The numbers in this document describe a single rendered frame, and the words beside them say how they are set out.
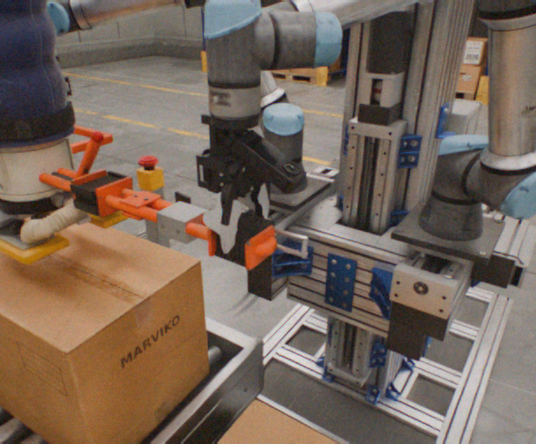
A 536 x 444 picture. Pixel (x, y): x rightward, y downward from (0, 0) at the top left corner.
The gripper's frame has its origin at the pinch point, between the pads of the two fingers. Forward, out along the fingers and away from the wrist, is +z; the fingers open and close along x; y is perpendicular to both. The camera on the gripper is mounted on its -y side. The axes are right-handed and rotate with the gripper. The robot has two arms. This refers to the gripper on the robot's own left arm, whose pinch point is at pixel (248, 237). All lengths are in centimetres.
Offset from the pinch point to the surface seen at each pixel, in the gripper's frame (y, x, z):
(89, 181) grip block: 38.6, 1.6, -1.4
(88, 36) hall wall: 916, -641, 63
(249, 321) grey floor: 74, -101, 120
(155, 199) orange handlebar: 22.2, -0.6, -1.0
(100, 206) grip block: 31.6, 4.9, 0.9
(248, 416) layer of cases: 12, -16, 66
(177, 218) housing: 12.5, 3.4, -1.3
